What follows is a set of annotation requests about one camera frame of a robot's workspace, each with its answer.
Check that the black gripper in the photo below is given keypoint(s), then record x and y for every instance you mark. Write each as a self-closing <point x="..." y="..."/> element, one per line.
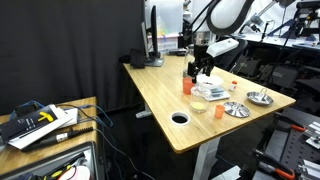
<point x="201" y="56"/>

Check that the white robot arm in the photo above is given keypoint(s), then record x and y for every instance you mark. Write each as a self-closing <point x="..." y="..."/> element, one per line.
<point x="230" y="16"/>

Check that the glass container with yellow contents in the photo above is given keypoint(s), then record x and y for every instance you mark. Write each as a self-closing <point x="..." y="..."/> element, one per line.
<point x="199" y="106"/>

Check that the white bowl with beans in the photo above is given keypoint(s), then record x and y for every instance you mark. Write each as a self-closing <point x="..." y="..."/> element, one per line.
<point x="213" y="81"/>

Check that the large orange cup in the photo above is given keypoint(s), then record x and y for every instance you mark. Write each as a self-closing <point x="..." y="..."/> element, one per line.
<point x="187" y="87"/>

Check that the white kitchen scale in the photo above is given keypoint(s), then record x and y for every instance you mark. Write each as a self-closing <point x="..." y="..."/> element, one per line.
<point x="218" y="95"/>

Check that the black office chair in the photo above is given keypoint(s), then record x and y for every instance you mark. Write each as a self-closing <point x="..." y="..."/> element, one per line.
<point x="238" y="56"/>

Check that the white printed storage box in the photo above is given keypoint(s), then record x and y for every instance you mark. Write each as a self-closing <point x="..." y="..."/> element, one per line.
<point x="168" y="43"/>

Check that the small orange cup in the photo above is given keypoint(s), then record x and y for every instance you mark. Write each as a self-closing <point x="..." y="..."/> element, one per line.
<point x="219" y="111"/>

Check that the round ribbed metal plate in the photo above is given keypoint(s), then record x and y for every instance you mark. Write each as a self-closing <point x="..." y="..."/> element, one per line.
<point x="236" y="109"/>

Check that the black computer monitor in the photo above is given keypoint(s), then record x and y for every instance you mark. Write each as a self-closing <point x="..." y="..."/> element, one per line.
<point x="154" y="30"/>

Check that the metal bowl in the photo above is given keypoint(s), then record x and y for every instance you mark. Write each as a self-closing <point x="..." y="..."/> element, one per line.
<point x="259" y="99"/>

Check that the small black box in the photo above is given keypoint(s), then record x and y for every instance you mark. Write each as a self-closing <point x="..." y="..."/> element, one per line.
<point x="137" y="59"/>

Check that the white desk leg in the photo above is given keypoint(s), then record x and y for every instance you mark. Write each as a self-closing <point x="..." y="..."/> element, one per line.
<point x="205" y="160"/>

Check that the black perforated board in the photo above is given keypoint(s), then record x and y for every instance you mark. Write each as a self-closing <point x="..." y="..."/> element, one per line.
<point x="290" y="146"/>

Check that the black plastic tray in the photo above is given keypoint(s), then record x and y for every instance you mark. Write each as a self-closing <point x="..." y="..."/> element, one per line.
<point x="93" y="160"/>

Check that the pink toy item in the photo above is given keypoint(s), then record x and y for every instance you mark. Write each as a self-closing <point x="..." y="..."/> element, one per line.
<point x="78" y="172"/>

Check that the black handheld tool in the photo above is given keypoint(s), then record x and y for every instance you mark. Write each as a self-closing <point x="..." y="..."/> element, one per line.
<point x="50" y="140"/>

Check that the yellow toy item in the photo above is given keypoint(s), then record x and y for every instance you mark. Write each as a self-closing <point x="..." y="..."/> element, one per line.
<point x="57" y="173"/>

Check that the black booklet with yellow mark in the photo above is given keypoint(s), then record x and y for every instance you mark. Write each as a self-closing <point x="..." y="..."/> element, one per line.
<point x="26" y="125"/>

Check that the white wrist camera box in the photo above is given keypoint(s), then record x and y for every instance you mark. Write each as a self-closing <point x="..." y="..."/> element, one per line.
<point x="222" y="47"/>

